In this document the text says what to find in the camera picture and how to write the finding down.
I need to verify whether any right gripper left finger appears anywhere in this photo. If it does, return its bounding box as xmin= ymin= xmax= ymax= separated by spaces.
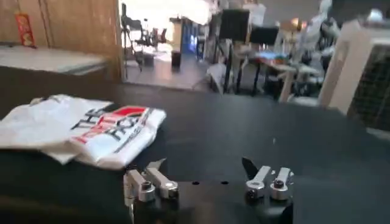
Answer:
xmin=123 ymin=158 xmax=180 ymax=203

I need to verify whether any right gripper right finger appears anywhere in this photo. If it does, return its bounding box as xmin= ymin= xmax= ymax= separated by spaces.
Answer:
xmin=241 ymin=156 xmax=295 ymax=201

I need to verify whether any white printed t-shirt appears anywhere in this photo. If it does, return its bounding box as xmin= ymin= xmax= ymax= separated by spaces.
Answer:
xmin=0 ymin=94 xmax=168 ymax=170

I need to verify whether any cluttered wooden desk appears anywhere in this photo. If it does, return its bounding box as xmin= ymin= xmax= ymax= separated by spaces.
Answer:
xmin=237 ymin=51 xmax=322 ymax=103

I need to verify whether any white bag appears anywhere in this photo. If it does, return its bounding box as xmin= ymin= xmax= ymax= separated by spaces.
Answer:
xmin=206 ymin=63 xmax=228 ymax=93

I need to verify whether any blue colourful cloth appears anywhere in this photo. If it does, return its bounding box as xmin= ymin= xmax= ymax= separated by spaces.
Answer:
xmin=254 ymin=51 xmax=289 ymax=61

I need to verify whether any black bin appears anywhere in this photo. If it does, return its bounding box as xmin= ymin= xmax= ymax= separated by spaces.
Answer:
xmin=171 ymin=50 xmax=183 ymax=69

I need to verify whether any small black monitor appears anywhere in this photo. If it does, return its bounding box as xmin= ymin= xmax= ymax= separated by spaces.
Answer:
xmin=249 ymin=26 xmax=280 ymax=46

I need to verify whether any beige slatted air cooler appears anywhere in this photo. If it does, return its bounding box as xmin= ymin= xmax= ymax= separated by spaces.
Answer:
xmin=317 ymin=18 xmax=390 ymax=132

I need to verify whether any white topped counter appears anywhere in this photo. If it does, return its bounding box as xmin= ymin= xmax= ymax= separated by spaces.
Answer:
xmin=0 ymin=45 xmax=110 ymax=75

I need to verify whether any large black monitor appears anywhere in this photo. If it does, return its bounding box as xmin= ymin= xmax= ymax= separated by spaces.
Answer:
xmin=218 ymin=9 xmax=251 ymax=43

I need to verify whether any white humanoid robot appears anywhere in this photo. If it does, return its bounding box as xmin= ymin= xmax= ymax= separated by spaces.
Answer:
xmin=297 ymin=0 xmax=341 ymax=66

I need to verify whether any wooden partition panel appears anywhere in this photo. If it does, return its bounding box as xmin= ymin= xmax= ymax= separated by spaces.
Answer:
xmin=0 ymin=0 xmax=123 ymax=82

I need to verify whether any red hanging ornament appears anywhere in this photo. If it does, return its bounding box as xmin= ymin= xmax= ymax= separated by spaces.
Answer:
xmin=15 ymin=12 xmax=37 ymax=49

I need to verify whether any black tripod with camera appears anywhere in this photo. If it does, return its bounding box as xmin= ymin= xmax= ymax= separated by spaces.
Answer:
xmin=120 ymin=2 xmax=144 ymax=80

